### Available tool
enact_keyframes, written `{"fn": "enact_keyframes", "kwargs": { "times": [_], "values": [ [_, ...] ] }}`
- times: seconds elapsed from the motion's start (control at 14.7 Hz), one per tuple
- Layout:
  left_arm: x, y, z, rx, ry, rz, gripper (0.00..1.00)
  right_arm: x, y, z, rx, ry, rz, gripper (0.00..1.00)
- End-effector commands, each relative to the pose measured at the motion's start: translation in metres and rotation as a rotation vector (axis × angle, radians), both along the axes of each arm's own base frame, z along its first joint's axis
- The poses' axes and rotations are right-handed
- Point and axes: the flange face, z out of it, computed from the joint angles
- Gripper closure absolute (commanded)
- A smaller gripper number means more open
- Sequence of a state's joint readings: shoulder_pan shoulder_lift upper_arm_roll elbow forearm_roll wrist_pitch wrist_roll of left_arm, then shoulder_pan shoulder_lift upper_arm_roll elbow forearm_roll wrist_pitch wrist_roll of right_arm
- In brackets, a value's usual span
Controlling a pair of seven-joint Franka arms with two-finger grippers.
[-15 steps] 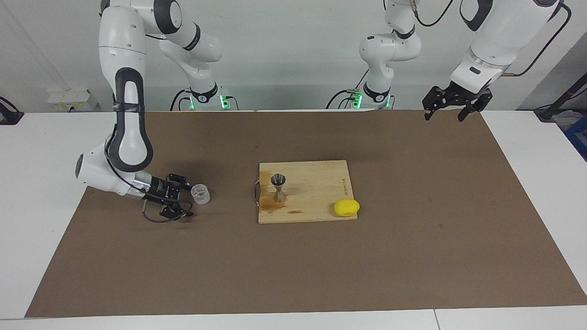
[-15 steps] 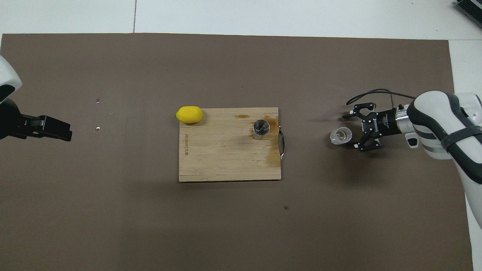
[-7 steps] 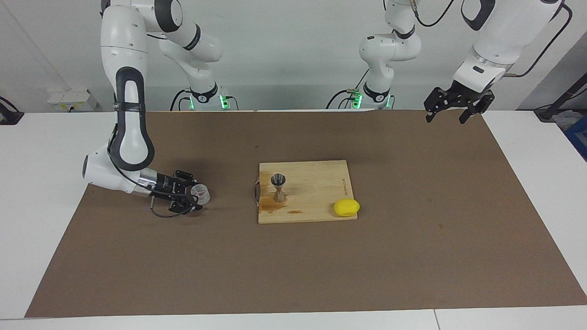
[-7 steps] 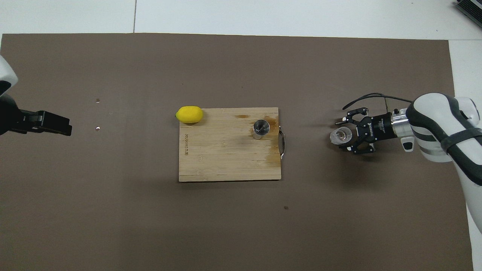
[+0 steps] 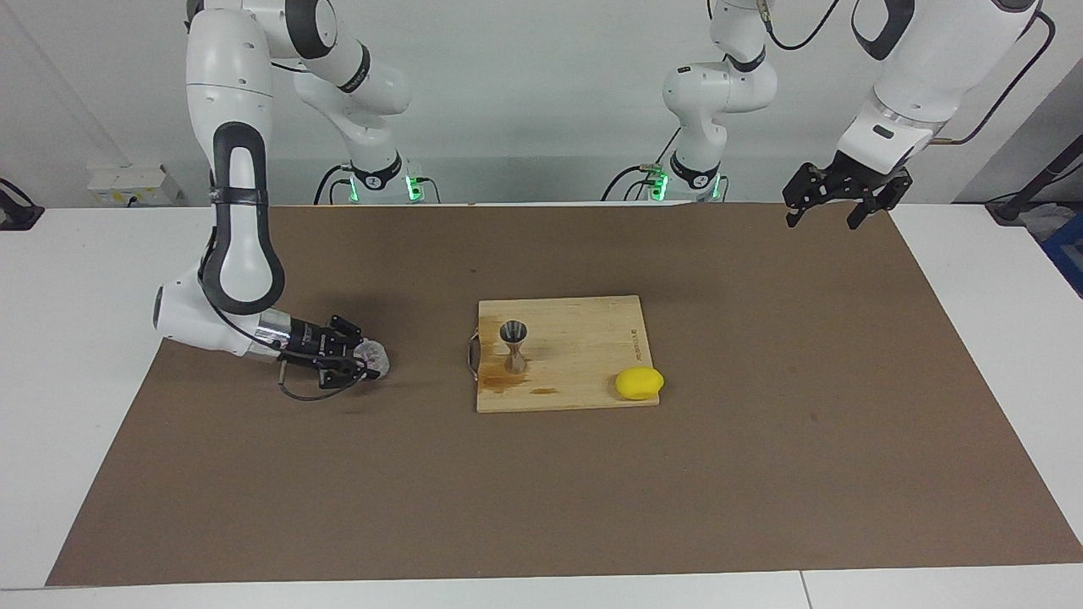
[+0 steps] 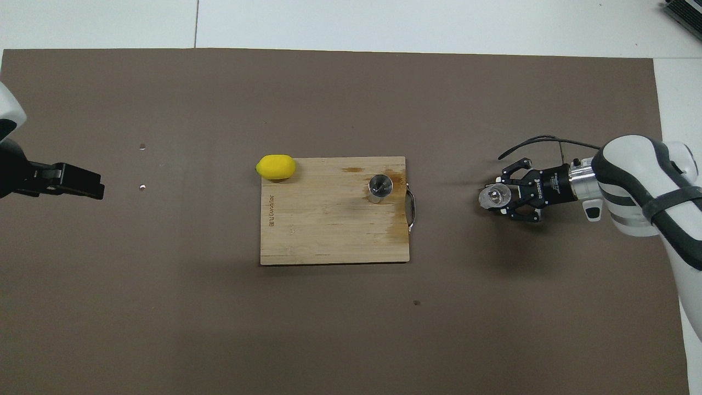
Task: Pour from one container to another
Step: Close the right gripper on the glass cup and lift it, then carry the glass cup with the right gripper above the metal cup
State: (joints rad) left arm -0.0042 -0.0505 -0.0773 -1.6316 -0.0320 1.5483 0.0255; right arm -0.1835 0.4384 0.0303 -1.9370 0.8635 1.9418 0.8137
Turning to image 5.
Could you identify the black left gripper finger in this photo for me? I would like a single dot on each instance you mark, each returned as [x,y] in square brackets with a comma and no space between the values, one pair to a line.
[799,199]
[871,207]

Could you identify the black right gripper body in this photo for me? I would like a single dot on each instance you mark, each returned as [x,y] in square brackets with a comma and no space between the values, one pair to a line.
[317,345]

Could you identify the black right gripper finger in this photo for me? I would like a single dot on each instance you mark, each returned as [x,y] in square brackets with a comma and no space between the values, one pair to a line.
[347,374]
[349,328]

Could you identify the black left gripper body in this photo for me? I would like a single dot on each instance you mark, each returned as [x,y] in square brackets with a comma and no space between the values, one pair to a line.
[863,179]

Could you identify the small clear glass cup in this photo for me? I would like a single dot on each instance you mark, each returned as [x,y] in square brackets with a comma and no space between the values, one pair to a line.
[376,357]

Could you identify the steel double jigger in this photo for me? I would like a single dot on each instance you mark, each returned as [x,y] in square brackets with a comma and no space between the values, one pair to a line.
[514,347]

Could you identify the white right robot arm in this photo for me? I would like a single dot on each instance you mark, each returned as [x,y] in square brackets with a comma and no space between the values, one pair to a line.
[228,85]

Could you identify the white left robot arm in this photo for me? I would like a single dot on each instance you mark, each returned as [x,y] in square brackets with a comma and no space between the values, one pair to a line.
[939,68]

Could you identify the brown table mat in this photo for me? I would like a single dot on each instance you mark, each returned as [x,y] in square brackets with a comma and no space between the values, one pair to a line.
[338,491]

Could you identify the black stand pole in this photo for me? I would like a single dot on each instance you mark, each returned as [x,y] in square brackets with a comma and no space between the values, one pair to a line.
[1036,182]

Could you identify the blue box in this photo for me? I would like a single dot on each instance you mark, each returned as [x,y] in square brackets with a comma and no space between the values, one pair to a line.
[1066,254]

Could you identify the bamboo cutting board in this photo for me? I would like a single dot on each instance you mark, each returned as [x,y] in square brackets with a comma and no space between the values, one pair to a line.
[584,355]

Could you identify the white power strip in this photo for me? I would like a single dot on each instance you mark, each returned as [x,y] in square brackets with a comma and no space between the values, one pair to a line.
[135,186]

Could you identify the yellow lemon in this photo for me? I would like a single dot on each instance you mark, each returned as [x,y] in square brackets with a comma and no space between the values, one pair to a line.
[639,383]

